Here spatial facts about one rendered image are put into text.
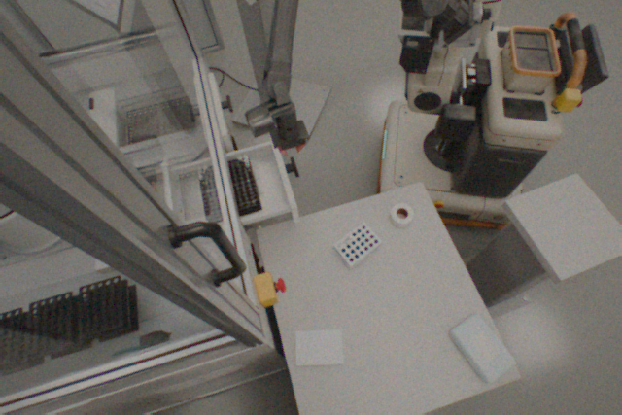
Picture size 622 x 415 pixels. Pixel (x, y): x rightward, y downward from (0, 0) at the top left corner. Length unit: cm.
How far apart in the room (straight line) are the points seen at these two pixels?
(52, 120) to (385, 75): 251
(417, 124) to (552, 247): 99
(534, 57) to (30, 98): 152
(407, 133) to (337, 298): 112
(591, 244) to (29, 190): 139
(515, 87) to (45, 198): 149
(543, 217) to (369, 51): 181
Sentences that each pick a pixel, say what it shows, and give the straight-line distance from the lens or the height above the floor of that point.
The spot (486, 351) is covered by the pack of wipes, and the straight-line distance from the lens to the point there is 117.
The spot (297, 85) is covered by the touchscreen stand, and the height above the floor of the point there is 3.
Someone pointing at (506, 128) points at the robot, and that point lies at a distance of 151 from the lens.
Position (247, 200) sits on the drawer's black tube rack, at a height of 90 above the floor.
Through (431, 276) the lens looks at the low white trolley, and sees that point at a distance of 122.
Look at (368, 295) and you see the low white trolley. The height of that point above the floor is 76.
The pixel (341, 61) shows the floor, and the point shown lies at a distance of 277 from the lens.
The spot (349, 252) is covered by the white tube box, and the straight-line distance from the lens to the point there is 117.
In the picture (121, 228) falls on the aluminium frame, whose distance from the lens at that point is 32.
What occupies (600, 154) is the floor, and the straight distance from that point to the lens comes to 274.
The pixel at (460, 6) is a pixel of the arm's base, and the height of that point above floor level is 123.
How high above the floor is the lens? 190
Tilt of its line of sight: 61 degrees down
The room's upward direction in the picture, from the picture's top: 5 degrees counter-clockwise
